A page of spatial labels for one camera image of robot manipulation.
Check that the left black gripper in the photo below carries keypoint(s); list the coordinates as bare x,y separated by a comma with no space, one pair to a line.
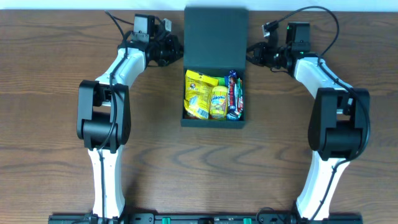
171,50

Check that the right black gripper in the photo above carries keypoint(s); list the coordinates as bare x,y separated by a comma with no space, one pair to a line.
260,54

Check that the dark green box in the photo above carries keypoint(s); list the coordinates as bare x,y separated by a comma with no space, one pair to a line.
215,40

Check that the red green KitKat bar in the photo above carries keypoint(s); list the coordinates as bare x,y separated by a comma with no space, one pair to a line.
239,97

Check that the yellow Hacks candy bag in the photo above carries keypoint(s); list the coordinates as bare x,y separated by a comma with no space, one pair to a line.
198,89

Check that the yellow Mentos bottle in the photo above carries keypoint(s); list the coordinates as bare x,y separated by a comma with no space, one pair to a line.
218,103

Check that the purple Dairy Milk bar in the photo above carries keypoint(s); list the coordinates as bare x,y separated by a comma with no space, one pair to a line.
232,91

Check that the blue Oreo cookie pack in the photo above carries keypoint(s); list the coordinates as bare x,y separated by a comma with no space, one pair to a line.
233,116

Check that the Haribo gummy candy bag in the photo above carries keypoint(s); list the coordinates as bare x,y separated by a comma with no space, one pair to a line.
222,81

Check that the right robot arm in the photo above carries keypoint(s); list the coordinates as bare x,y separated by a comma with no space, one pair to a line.
339,127

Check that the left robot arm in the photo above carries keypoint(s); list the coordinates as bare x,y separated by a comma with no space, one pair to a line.
104,112

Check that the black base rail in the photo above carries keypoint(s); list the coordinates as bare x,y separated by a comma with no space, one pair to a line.
149,218

